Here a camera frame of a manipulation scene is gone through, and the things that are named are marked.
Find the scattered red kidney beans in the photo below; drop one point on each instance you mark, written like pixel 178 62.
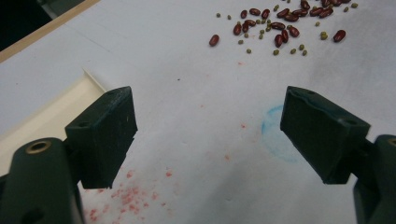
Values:
pixel 278 25

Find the cream shallow tray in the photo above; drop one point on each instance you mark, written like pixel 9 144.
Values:
pixel 46 115

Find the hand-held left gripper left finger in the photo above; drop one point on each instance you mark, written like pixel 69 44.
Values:
pixel 102 140

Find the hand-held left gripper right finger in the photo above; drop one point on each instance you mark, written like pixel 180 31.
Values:
pixel 320 137

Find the scattered green mung beans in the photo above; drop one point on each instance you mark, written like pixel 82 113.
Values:
pixel 323 35

